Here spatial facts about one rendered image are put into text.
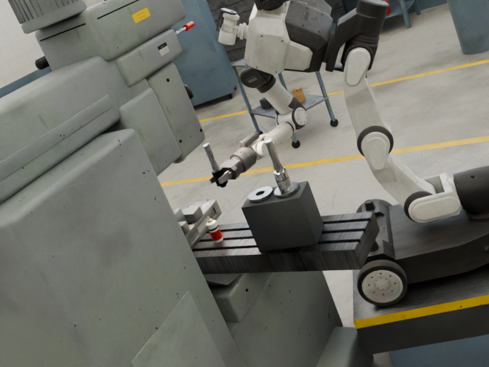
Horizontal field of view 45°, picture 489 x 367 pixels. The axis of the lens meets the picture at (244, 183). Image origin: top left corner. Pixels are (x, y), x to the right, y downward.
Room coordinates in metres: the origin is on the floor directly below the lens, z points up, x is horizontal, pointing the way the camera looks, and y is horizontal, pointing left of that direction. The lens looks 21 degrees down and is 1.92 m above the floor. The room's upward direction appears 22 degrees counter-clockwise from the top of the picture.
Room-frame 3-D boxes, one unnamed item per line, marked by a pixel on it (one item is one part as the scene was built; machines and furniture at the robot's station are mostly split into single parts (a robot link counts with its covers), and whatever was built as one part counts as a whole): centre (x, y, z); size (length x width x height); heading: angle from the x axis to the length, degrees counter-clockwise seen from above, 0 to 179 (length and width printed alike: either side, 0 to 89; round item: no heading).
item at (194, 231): (2.20, 0.29, 0.98); 0.35 x 0.15 x 0.11; 146
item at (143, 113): (1.93, 0.31, 1.47); 0.24 x 0.19 x 0.26; 54
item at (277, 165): (1.83, -0.12, 1.25); 0.03 x 0.03 x 0.11
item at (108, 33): (2.08, 0.20, 1.81); 0.47 x 0.26 x 0.16; 144
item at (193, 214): (2.22, 0.28, 1.02); 0.15 x 0.06 x 0.04; 56
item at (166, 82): (2.08, 0.19, 1.47); 0.21 x 0.19 x 0.32; 54
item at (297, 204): (1.85, -0.08, 1.03); 0.22 x 0.12 x 0.20; 61
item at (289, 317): (2.11, 0.18, 0.43); 0.81 x 0.32 x 0.60; 144
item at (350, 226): (2.09, 0.19, 0.89); 1.24 x 0.23 x 0.08; 54
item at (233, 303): (2.09, 0.19, 0.79); 0.50 x 0.35 x 0.12; 144
